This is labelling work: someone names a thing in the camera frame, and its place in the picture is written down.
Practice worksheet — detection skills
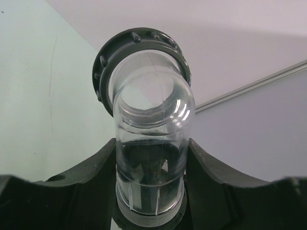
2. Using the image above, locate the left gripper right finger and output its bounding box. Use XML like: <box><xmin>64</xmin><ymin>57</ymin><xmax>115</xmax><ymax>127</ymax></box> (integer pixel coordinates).
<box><xmin>186</xmin><ymin>140</ymin><xmax>307</xmax><ymax>230</ymax></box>

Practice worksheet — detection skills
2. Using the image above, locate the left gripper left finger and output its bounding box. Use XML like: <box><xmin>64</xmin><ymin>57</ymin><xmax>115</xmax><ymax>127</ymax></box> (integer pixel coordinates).
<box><xmin>0</xmin><ymin>138</ymin><xmax>116</xmax><ymax>230</ymax></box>

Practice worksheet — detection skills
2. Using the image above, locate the clear plastic elbow fitting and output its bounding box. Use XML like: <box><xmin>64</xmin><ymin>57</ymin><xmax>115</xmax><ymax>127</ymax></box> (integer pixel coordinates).
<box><xmin>92</xmin><ymin>27</ymin><xmax>195</xmax><ymax>230</ymax></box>

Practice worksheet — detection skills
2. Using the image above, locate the right aluminium corner post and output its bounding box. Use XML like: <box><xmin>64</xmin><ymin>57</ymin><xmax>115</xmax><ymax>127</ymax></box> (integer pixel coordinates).
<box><xmin>195</xmin><ymin>60</ymin><xmax>307</xmax><ymax>114</ymax></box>

